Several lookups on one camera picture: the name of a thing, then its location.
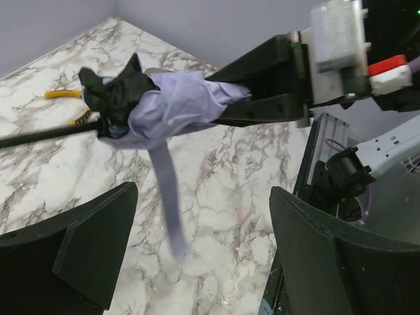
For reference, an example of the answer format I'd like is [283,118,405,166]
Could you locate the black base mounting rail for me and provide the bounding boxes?
[259,113,362,315]

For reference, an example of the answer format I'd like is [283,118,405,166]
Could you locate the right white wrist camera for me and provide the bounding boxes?
[301,1,371,108]

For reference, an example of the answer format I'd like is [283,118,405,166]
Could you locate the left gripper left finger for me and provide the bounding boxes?
[1,182,138,314]

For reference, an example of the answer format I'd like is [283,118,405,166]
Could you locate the yellow handled pliers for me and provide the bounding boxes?
[44,89,92,126]

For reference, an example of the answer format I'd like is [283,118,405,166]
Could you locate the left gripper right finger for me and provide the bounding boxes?
[269,186,419,315]

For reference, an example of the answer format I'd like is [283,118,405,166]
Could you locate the lilac umbrella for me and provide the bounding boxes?
[0,52,253,262]

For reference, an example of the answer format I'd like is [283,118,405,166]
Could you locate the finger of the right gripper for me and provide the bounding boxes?
[213,93,308,127]
[207,35,298,98]

